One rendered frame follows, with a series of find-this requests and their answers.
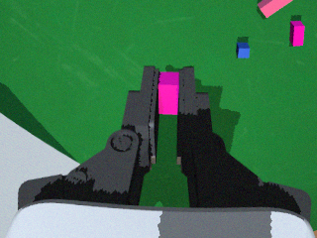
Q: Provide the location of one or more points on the magenta rod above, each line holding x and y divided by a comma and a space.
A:
296, 33
168, 83

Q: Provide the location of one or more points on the small blue cube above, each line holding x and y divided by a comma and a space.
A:
243, 50

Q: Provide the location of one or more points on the pink rod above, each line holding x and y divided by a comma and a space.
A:
268, 7

